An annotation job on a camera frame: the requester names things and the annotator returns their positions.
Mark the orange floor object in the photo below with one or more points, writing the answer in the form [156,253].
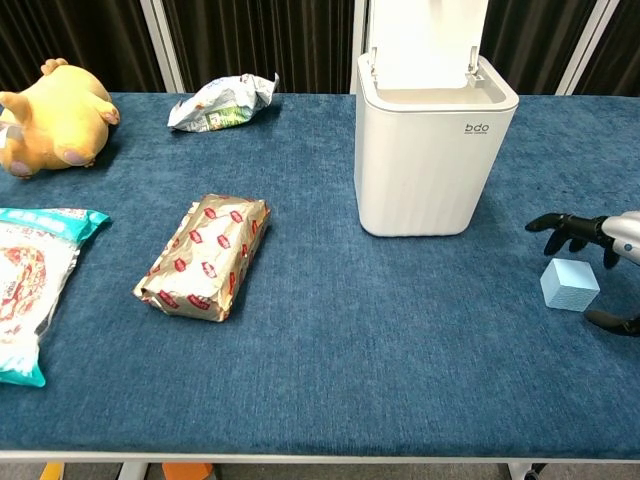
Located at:
[187,472]

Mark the large teal-edged food bag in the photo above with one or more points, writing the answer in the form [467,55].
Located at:
[30,280]

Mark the grey metal frame post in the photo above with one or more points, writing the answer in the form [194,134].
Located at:
[162,50]
[585,50]
[360,25]

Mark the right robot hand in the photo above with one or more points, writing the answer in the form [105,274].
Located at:
[590,230]

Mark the small light blue cube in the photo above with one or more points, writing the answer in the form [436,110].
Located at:
[570,290]

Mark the yellow plush duck toy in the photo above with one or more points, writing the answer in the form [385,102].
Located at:
[60,120]

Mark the gold red wrapped packet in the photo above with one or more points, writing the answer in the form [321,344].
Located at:
[205,255]

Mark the white plastic open-lid bin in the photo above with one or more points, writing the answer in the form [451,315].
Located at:
[425,175]

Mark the crumpled white snack bag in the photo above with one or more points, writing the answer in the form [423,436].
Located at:
[220,107]

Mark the black pleated curtain panel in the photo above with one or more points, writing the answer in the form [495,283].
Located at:
[260,35]
[75,35]
[620,55]
[535,35]

